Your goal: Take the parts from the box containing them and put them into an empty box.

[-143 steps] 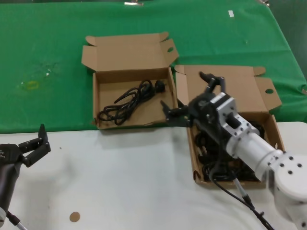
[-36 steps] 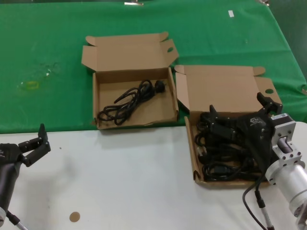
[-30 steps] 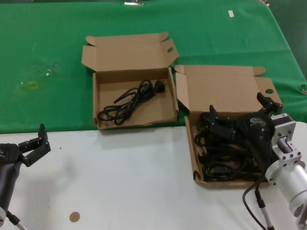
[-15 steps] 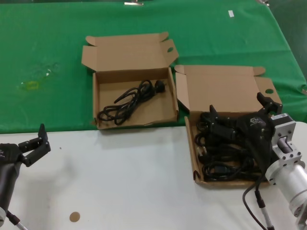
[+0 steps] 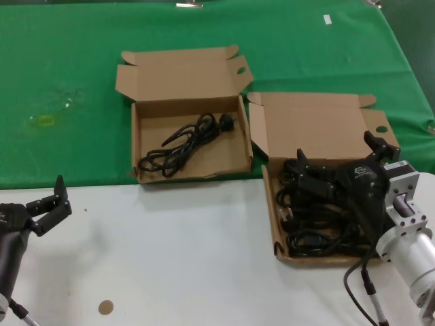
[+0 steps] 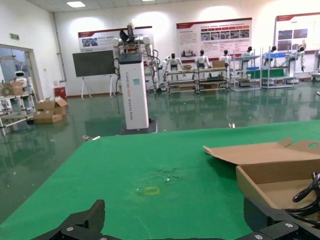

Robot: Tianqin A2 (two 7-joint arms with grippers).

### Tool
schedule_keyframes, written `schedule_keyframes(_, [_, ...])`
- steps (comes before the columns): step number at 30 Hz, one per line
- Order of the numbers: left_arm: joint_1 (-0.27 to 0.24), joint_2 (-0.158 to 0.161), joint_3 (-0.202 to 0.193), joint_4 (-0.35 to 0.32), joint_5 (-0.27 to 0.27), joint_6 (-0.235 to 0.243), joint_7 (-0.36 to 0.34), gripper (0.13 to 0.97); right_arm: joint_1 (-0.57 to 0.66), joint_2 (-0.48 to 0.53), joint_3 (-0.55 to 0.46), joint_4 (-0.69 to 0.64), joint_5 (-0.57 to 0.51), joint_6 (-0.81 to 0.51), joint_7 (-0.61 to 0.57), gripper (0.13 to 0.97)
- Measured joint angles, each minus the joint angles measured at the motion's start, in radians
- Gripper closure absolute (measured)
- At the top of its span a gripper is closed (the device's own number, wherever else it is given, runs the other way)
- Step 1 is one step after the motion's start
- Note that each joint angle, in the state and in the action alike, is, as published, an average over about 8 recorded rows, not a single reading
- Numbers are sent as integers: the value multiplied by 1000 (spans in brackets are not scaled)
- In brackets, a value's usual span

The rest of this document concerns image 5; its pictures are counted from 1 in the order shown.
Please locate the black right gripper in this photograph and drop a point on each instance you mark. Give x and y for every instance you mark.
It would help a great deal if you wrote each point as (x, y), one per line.
(367, 190)

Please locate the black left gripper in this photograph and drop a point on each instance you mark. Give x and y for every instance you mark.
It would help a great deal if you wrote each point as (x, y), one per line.
(13, 217)

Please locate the open brown cardboard box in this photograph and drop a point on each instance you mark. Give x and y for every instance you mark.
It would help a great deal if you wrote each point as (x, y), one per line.
(217, 156)
(312, 129)

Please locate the brown cardboard disc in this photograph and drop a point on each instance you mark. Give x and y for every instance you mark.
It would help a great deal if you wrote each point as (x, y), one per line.
(105, 307)

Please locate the white tape strip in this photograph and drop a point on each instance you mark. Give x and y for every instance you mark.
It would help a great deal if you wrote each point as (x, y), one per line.
(327, 19)

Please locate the green table cloth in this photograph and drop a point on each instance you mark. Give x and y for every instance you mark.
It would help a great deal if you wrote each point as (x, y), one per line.
(68, 51)

